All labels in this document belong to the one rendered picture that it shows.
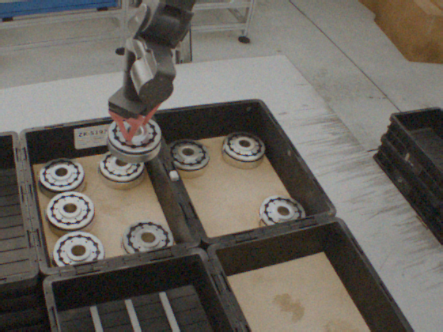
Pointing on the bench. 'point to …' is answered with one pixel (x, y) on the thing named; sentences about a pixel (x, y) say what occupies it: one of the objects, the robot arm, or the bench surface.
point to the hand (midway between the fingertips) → (134, 129)
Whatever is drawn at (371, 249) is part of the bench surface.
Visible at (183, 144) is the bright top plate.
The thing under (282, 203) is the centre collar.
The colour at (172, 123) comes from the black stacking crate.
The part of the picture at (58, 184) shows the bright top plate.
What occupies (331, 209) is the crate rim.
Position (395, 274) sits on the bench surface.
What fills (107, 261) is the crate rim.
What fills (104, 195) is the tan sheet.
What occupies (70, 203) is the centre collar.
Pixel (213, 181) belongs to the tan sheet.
